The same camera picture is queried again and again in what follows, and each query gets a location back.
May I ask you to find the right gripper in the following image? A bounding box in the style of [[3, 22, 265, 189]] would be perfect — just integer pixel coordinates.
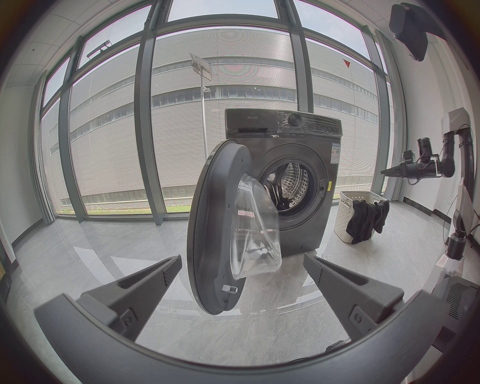
[[398, 150, 427, 180]]

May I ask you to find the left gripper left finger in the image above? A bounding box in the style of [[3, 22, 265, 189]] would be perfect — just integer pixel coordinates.
[[80, 255, 184, 341]]

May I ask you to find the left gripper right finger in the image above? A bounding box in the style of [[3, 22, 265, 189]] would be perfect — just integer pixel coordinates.
[[302, 253, 406, 338]]

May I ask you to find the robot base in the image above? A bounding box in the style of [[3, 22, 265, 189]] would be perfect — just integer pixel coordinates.
[[423, 259, 480, 355]]

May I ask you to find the heap of dark clothes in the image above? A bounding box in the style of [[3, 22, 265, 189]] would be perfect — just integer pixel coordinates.
[[346, 199, 391, 245]]

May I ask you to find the cream laundry basket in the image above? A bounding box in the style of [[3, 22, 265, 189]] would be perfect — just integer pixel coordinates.
[[339, 190, 389, 245]]

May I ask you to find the washing machine door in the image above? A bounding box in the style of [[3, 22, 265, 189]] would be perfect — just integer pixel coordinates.
[[186, 139, 283, 316]]

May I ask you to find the grey washing machine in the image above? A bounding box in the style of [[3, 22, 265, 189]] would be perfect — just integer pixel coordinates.
[[225, 108, 343, 258]]

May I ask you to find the window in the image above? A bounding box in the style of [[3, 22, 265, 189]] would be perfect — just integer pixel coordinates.
[[39, 0, 394, 226]]

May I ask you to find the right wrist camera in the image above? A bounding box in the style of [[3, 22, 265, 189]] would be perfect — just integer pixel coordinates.
[[417, 137, 433, 163]]

